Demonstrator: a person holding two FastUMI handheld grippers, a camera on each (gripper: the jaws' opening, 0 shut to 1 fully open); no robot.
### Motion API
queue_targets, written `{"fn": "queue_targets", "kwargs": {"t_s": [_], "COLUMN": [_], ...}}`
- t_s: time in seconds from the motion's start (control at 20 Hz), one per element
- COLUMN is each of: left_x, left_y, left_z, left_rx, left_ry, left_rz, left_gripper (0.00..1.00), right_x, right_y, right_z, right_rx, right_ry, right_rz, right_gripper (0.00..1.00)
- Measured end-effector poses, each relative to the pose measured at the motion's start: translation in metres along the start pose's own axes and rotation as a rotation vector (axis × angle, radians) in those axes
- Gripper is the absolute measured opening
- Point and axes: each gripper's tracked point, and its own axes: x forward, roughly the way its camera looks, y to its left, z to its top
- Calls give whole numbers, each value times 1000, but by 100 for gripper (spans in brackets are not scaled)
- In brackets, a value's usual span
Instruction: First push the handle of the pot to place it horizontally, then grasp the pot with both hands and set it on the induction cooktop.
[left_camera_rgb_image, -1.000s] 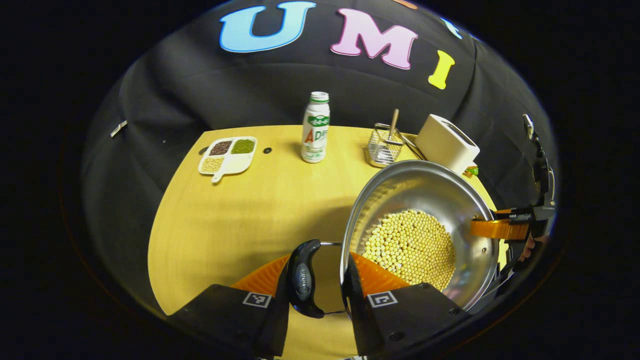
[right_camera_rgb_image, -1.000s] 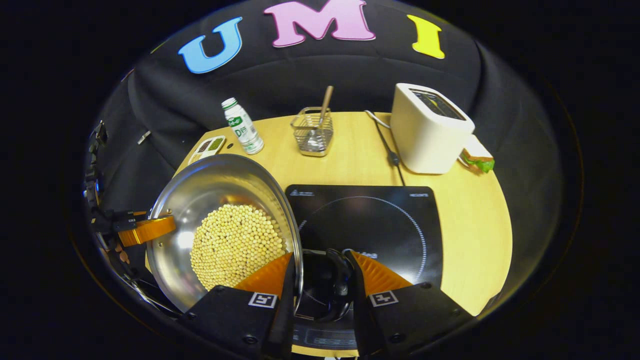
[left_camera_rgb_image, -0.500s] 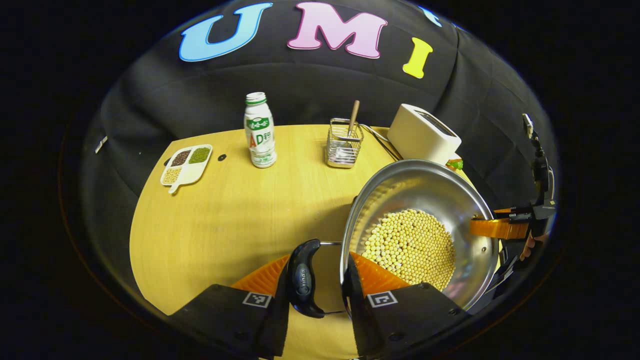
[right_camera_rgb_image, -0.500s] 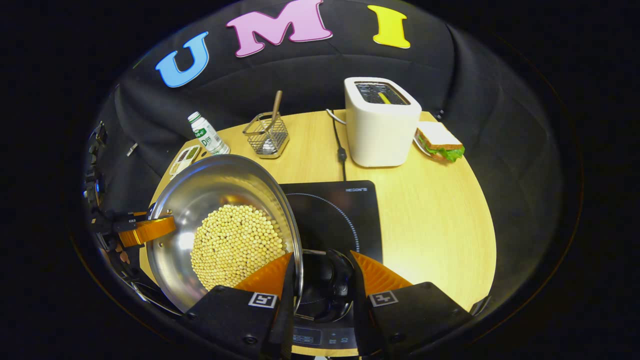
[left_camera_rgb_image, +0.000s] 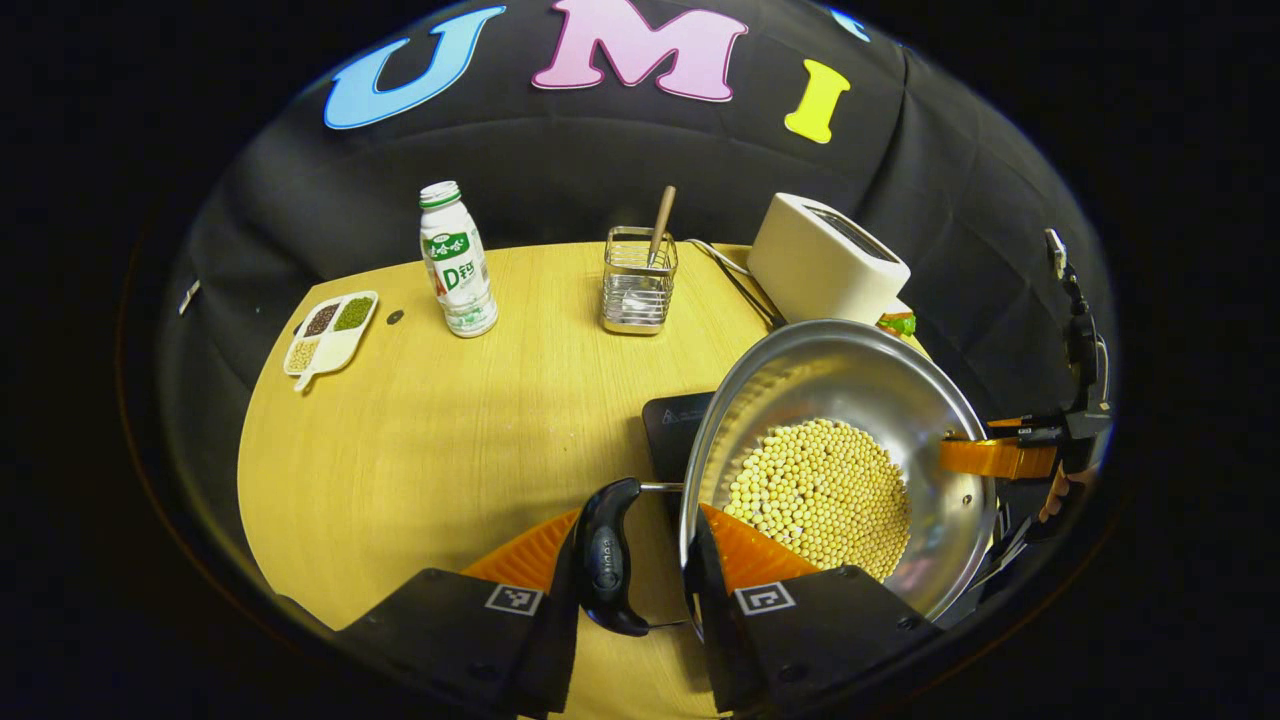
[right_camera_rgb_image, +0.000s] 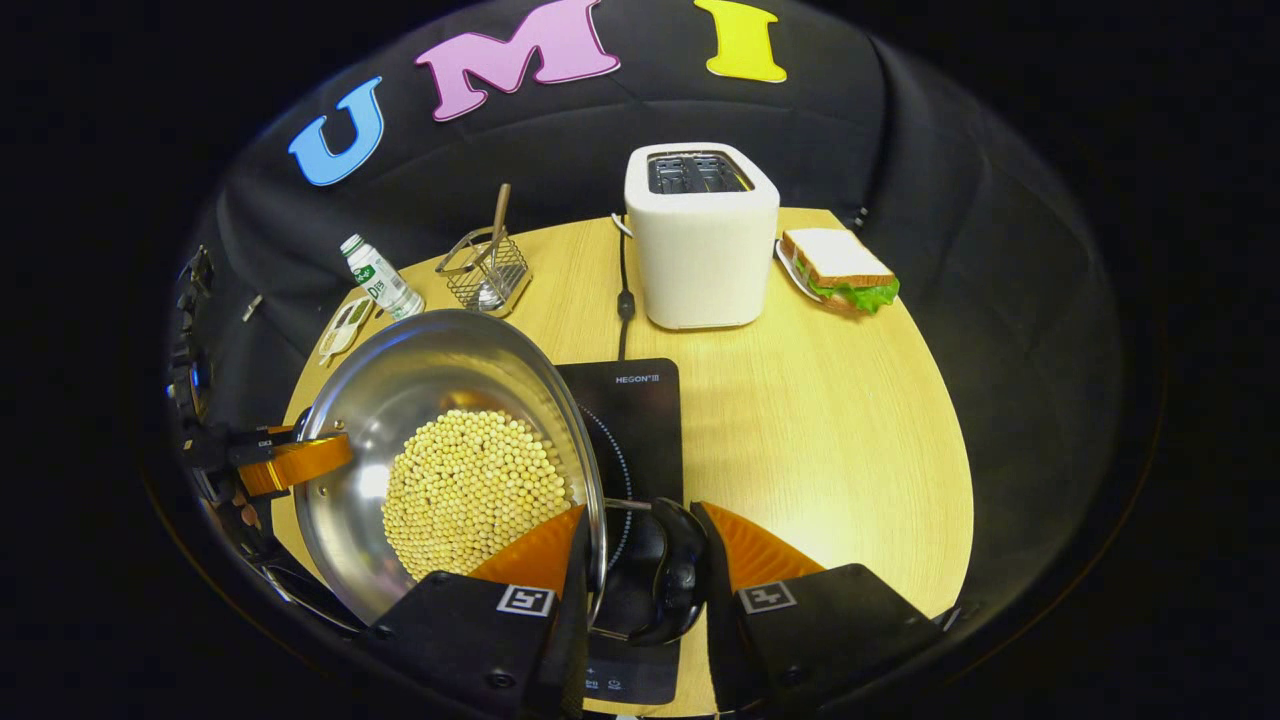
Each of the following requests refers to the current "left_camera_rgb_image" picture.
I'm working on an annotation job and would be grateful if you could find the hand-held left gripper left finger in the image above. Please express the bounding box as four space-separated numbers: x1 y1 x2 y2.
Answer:
335 510 582 720

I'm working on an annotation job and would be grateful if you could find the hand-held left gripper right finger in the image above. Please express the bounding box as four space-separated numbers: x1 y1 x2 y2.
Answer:
683 503 942 716

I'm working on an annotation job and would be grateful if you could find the steel pot with soybeans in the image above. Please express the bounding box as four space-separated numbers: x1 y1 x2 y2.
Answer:
575 320 1000 641

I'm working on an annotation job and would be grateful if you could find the black induction cooktop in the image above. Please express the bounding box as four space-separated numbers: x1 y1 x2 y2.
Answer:
642 392 717 501

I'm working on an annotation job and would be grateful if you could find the white toaster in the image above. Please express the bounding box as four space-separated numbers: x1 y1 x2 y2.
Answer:
747 193 912 327

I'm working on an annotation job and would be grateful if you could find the white divided dish of beans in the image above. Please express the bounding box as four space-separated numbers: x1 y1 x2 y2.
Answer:
283 291 380 393

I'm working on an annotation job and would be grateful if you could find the white drink bottle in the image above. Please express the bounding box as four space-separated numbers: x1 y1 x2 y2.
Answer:
419 181 499 339

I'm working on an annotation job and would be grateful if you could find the black backdrop cloth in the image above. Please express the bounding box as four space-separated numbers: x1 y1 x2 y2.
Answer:
158 0 1117 431

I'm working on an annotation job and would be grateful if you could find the toaster power cable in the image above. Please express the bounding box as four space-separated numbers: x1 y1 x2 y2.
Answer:
685 238 787 330

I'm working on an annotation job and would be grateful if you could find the wire utensil basket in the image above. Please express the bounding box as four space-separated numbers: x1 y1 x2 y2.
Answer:
601 226 679 336

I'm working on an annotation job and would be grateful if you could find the wooden handled utensil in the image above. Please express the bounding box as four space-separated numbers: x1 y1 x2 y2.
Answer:
647 185 678 270

